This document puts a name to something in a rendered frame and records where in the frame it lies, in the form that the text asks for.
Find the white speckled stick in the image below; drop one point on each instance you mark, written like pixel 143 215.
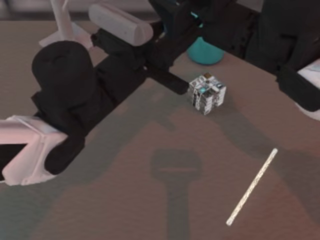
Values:
pixel 252 186

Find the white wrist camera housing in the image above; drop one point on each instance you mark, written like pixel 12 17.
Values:
pixel 120 23

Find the mirrored puzzle cube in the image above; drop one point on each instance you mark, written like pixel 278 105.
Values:
pixel 207 93

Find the white stand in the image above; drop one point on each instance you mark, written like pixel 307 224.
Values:
pixel 62 25

